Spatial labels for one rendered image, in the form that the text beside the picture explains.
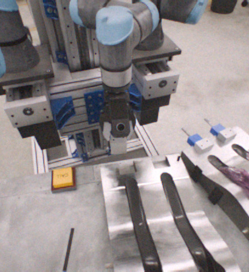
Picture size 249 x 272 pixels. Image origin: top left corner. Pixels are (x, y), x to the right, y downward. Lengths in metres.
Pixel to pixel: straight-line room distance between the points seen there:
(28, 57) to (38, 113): 0.20
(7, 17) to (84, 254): 0.72
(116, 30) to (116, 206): 0.43
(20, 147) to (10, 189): 1.25
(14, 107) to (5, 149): 1.33
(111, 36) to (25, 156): 1.63
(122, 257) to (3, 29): 0.72
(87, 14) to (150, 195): 0.50
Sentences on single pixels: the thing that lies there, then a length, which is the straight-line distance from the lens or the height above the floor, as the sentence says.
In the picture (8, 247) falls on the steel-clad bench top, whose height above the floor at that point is 0.80.
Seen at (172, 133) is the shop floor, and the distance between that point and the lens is 2.06.
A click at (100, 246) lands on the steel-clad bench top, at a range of 0.70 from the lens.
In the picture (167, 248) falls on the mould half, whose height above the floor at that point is 0.92.
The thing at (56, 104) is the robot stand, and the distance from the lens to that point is 0.93.
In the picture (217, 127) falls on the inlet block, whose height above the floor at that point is 0.87.
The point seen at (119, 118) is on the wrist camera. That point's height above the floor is 1.09.
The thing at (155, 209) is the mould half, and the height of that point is 0.88.
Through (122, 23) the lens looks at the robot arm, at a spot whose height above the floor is 1.29.
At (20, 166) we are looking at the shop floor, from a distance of 1.96.
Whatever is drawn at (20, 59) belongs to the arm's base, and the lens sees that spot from 0.87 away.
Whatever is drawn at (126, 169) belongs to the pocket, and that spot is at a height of 0.86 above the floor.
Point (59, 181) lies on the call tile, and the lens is 0.77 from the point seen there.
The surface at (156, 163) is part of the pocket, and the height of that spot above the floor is 0.86.
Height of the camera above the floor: 1.47
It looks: 49 degrees down
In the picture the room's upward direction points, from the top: straight up
